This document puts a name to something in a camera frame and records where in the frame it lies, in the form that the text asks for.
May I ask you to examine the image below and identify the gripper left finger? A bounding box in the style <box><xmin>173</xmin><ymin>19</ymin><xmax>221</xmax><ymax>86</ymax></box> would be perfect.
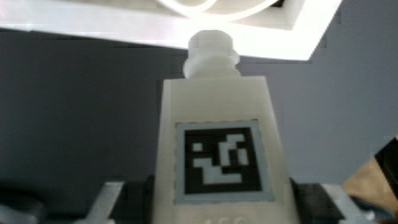
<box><xmin>73</xmin><ymin>182</ymin><xmax>125</xmax><ymax>224</ymax></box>

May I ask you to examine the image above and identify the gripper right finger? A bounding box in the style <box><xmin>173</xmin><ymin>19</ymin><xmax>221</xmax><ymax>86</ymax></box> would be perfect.
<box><xmin>322</xmin><ymin>184</ymin><xmax>379</xmax><ymax>224</ymax></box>

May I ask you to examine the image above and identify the white obstacle fence frame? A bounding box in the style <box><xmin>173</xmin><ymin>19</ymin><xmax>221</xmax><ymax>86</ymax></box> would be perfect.
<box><xmin>0</xmin><ymin>0</ymin><xmax>343</xmax><ymax>61</ymax></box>

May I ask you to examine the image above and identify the white stool leg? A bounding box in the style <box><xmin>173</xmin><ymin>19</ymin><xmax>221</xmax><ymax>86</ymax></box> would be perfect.
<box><xmin>152</xmin><ymin>30</ymin><xmax>301</xmax><ymax>224</ymax></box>

